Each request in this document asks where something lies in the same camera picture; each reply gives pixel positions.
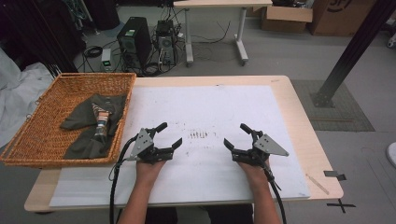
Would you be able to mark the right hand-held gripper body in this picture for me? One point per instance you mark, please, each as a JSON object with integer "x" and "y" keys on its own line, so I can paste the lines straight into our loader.
{"x": 267, "y": 145}

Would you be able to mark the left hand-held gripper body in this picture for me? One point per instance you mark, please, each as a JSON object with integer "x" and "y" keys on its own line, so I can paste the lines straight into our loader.
{"x": 143, "y": 144}

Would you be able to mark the olive printed t-shirt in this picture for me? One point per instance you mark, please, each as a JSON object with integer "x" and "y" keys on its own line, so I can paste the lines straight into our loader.
{"x": 84, "y": 119}

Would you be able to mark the woven wicker basket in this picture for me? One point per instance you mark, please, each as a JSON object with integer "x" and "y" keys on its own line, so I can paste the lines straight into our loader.
{"x": 46, "y": 130}

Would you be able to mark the person's left hand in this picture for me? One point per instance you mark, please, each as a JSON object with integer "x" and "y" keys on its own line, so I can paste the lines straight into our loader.
{"x": 148, "y": 172}

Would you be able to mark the person's right hand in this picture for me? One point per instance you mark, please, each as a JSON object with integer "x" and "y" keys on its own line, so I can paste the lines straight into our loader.
{"x": 257, "y": 175}

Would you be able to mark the light wooden table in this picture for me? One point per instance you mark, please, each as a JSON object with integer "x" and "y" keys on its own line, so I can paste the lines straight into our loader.
{"x": 299, "y": 93}

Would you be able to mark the person's legs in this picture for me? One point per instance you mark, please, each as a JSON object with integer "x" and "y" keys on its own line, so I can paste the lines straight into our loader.
{"x": 230, "y": 215}

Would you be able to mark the black tape piece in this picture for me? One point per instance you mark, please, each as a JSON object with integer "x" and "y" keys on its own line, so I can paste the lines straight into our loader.
{"x": 333, "y": 174}

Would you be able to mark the grey floor mat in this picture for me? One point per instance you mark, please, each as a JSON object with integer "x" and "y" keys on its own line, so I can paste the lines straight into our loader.
{"x": 342, "y": 115}

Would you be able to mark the small black computer tower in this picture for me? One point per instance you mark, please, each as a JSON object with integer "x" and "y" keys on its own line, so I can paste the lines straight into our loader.
{"x": 166, "y": 40}

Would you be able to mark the white box with green light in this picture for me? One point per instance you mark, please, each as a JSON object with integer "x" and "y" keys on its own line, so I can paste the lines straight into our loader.
{"x": 106, "y": 59}

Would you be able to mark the large black computer tower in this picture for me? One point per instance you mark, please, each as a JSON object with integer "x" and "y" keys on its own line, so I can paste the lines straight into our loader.
{"x": 135, "y": 40}

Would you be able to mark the open cardboard box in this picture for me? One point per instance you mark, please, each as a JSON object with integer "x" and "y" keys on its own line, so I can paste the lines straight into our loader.
{"x": 285, "y": 21}

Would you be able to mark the white round object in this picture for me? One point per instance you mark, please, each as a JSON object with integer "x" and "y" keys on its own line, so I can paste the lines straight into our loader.
{"x": 392, "y": 155}

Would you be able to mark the white-legged desk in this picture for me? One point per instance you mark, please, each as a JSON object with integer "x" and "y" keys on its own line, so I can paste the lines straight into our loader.
{"x": 218, "y": 3}

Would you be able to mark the large closed cardboard box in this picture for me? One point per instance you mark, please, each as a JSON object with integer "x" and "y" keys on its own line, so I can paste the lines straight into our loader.
{"x": 339, "y": 18}

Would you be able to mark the dark curtain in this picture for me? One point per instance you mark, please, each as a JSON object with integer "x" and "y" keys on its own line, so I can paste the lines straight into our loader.
{"x": 37, "y": 31}

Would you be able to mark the black metal post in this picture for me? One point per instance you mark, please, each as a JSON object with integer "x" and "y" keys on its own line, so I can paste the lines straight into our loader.
{"x": 351, "y": 53}

